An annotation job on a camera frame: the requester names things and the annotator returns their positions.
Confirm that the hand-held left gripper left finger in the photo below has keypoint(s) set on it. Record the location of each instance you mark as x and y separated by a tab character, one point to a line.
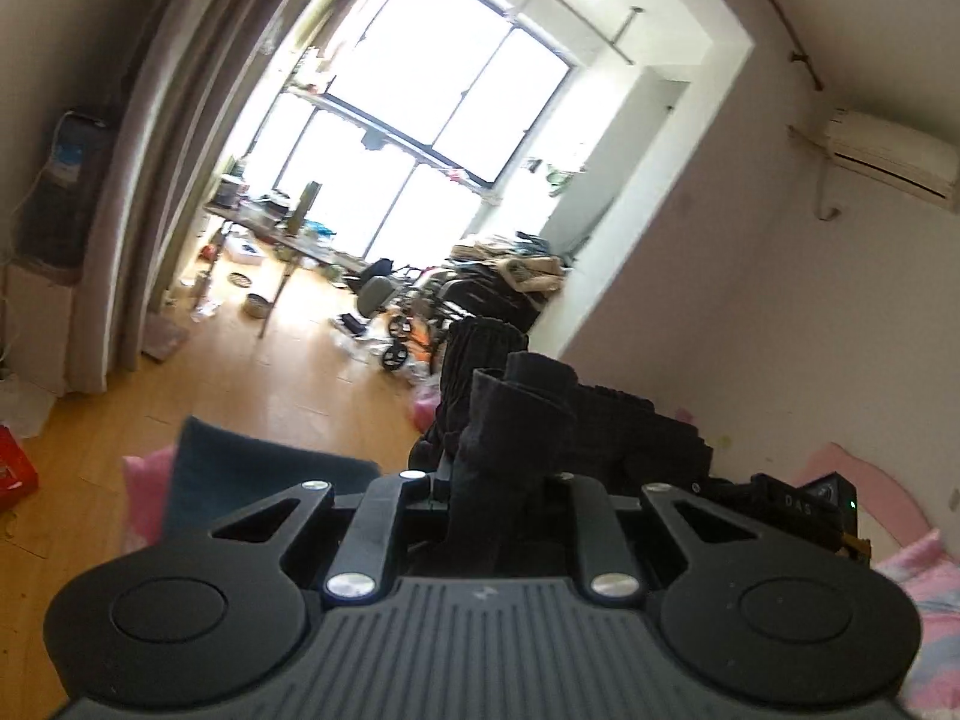
390	510

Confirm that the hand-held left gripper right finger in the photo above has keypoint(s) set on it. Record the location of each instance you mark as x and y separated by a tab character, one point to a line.
589	525

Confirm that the dark grey garment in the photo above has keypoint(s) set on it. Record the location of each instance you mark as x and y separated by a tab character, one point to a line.
517	427

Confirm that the clothes pile on wheelchair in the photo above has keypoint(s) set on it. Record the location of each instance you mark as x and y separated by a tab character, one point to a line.
517	262

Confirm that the pink headboard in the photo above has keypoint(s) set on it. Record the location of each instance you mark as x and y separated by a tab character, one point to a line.
862	472

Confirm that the plastic bag with red contents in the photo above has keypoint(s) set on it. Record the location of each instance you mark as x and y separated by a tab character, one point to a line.
424	409

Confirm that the pink patterned bedding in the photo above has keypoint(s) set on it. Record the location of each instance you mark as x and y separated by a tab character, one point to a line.
926	615

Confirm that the wheelchair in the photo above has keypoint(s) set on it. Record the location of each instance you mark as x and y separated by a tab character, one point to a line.
465	307

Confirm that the metal bowl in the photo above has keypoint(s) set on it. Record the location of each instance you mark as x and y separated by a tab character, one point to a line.
257	306

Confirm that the pale pink cloth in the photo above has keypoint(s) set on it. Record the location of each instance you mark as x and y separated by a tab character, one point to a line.
146	487

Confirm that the tall thermos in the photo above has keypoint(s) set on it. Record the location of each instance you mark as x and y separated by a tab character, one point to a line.
304	210

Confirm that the folding table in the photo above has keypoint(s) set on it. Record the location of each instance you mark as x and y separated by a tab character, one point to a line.
255	221

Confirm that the white air conditioner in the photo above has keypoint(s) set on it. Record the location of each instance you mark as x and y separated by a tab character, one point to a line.
885	146

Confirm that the red gift bag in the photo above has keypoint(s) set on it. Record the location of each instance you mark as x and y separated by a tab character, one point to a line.
15	465

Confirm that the white bag on floor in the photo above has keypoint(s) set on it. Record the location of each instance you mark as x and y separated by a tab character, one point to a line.
22	409

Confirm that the grey curtain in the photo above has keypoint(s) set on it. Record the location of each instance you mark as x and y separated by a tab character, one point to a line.
172	165

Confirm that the large window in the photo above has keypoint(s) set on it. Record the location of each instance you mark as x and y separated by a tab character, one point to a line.
450	90

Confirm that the blue water bottle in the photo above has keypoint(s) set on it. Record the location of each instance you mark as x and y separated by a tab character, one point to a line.
79	150

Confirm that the clothes drying rail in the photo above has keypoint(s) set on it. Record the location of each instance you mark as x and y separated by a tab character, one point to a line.
390	139

